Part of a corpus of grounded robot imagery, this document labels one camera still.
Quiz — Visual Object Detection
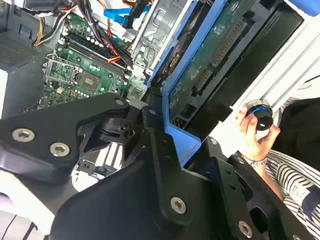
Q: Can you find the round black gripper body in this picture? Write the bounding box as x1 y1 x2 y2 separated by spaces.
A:
49 159 236 240

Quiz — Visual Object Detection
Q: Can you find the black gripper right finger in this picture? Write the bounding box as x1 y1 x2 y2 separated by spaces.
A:
204 136 313 240

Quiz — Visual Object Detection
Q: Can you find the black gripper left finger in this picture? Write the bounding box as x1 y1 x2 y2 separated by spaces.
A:
0 92 195 228

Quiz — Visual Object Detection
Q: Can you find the round black blue-ringed tool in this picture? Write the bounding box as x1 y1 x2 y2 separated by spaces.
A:
244 99 275 132

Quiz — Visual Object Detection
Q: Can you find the hard disk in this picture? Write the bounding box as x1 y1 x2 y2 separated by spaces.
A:
146 0 306 167

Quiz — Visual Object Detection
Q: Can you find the blue disk wire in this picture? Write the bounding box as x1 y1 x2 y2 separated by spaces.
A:
103 7 151 30

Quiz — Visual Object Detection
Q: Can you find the bare person hand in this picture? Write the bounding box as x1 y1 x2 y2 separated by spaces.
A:
236 107 281 163

